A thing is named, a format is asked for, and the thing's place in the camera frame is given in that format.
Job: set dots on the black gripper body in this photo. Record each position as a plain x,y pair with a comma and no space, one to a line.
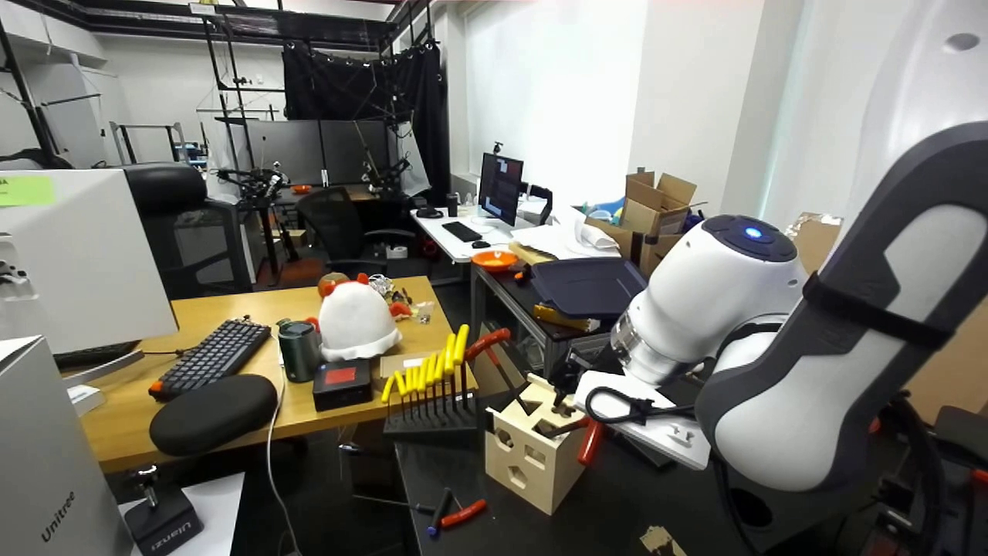
572,406

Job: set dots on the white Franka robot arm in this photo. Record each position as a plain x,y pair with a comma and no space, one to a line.
824,411

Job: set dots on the small red object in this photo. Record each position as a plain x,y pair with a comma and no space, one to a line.
398,307

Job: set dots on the orange round object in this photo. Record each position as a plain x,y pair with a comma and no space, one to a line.
331,284

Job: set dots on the wooden shape sorter cube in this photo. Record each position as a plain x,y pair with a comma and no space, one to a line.
527,463

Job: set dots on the blue storage bin lid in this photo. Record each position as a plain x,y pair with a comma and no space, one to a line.
588,289

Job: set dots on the black hex key stand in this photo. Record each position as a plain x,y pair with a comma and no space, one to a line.
434,424

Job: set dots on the taped cardboard box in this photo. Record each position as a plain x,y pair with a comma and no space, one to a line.
658,253

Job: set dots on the blue plastic bag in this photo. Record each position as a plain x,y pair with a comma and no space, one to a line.
602,211

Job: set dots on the slim black keyboard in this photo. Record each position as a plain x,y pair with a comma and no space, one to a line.
466,233

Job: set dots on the open cardboard box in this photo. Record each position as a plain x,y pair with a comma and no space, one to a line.
658,206

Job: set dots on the black desktop monitor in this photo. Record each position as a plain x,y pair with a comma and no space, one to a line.
503,189

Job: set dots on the small rectangular box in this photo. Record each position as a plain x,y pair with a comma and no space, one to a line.
345,387

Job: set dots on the white helmet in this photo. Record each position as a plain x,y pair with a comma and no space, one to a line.
356,322

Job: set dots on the dark green mug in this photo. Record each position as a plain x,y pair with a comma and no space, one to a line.
300,357

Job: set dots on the black office chair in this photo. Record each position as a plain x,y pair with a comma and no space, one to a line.
350,233
191,236

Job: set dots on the wooden desk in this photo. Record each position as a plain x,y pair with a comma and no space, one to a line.
248,303

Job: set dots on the black cushion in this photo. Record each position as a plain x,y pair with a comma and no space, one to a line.
212,416

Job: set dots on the black orange clamp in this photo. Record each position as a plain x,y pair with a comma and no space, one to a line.
968,444

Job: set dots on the black hanging cloth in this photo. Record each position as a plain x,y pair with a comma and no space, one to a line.
350,86

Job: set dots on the white monitor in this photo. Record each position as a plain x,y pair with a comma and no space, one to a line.
93,258

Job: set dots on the green sticky note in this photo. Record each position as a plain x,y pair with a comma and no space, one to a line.
27,192

